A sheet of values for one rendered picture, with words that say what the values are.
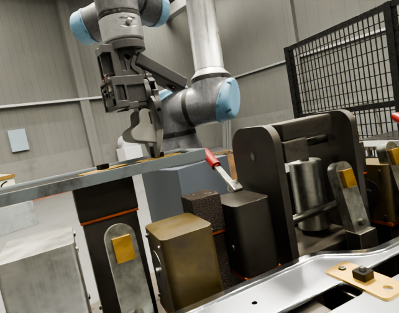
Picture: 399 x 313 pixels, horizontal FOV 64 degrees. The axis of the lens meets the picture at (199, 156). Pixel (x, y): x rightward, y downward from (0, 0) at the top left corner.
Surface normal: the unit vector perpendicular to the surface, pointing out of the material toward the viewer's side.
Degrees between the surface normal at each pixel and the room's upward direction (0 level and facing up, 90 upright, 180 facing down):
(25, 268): 90
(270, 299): 0
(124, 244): 78
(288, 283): 0
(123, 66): 90
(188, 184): 90
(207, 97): 83
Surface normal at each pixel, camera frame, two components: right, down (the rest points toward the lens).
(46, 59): 0.63, -0.04
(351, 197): 0.36, -0.18
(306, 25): -0.75, 0.21
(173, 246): 0.40, 0.02
